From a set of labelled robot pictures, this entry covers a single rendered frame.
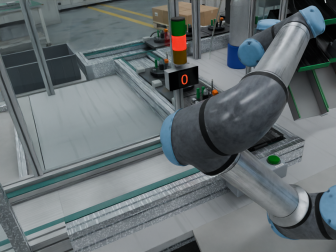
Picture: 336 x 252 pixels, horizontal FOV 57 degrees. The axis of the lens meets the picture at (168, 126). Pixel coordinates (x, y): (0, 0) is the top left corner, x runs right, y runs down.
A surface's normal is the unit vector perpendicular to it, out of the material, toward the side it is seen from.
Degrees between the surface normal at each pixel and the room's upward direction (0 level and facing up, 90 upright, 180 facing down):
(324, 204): 39
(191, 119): 52
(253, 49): 90
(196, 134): 76
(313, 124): 0
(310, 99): 45
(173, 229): 0
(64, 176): 0
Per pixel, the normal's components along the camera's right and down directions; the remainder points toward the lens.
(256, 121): 0.25, 0.22
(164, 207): 0.44, 0.44
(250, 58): -0.58, 0.47
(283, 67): 0.44, -0.47
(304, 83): 0.14, -0.26
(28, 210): -0.07, -0.85
